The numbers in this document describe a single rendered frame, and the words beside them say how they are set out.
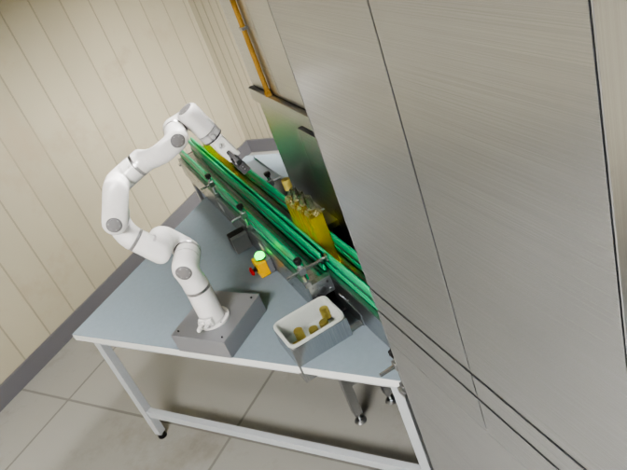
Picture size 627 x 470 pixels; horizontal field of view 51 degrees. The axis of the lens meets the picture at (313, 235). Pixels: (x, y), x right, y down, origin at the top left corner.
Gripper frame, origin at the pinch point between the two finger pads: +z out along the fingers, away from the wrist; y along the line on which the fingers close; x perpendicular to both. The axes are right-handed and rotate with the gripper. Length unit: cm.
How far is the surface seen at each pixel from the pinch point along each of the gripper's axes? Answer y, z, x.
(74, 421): 106, 84, 160
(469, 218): -149, -41, -11
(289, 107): 15.9, 5.0, -28.9
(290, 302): -3, 54, 24
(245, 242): 49, 51, 22
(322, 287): -20, 48, 11
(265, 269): 21, 51, 23
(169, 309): 37, 40, 64
